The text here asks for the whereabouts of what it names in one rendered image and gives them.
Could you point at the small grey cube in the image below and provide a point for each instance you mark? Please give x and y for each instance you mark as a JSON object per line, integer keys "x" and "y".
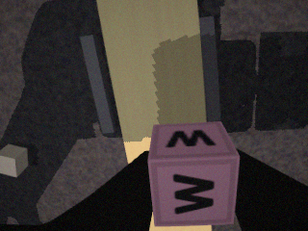
{"x": 13, "y": 160}

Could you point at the mauve letter block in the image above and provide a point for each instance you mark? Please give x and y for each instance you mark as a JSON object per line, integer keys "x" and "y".
{"x": 193, "y": 172}

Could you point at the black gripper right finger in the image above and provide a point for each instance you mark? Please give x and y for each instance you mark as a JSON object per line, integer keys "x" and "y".
{"x": 268, "y": 200}

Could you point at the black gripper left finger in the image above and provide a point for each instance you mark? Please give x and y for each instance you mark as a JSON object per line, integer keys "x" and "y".
{"x": 121, "y": 204}

